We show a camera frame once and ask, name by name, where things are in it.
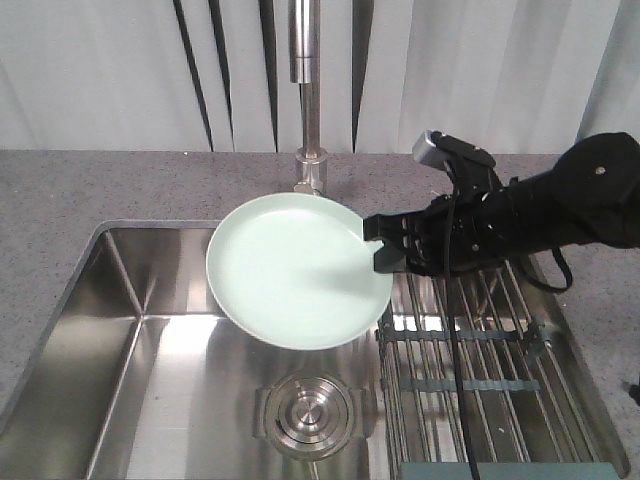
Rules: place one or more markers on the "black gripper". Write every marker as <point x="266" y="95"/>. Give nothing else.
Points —
<point x="447" y="237"/>

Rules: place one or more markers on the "light green round plate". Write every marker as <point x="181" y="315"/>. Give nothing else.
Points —
<point x="294" y="271"/>

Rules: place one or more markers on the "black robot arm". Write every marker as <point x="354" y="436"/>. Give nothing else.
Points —
<point x="591" y="195"/>

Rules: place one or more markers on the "round steel sink drain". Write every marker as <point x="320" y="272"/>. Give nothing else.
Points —
<point x="311" y="417"/>

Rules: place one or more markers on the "stainless steel faucet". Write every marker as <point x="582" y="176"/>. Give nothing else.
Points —
<point x="304" y="57"/>

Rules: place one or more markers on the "white pleated curtain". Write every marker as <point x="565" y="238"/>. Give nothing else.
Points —
<point x="509" y="76"/>

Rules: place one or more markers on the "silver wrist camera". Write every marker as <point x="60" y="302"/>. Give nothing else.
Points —
<point x="434" y="149"/>

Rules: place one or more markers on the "teal wire dish rack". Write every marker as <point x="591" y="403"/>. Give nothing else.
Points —
<point x="485" y="367"/>

